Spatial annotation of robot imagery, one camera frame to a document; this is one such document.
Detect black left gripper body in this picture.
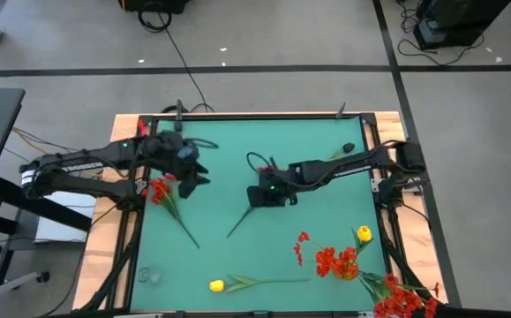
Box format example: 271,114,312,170
160,132,199,199

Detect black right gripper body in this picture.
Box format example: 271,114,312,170
245,185,299,208

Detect red flower bunch green stem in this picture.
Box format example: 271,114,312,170
226,163,279,239
142,174,202,250

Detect short red flower cluster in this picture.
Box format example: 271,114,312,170
314,246,361,282

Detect yellow tulip with green leaves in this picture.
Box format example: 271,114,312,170
208,273,312,294
350,224,373,257

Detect tall red flower bunch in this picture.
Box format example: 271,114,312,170
357,269,441,318

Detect small red blossom sprig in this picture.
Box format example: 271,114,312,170
293,230,322,268

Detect green table mat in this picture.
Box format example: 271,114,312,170
130,117,389,313

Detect white paper sheets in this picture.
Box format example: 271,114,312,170
33,190,98,245

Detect black desk support beam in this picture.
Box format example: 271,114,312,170
0,174,94,233

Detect black box on floor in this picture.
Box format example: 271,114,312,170
117,0,191,13

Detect grey stand with casters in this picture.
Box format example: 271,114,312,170
0,245,52,310

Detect black computer case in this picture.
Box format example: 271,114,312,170
412,0,511,50

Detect black floor cable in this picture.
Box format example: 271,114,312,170
138,6,215,114

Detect orange yellow cables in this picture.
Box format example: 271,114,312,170
11,126,79,154

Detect black cables by computer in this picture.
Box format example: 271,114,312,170
396,0,485,67

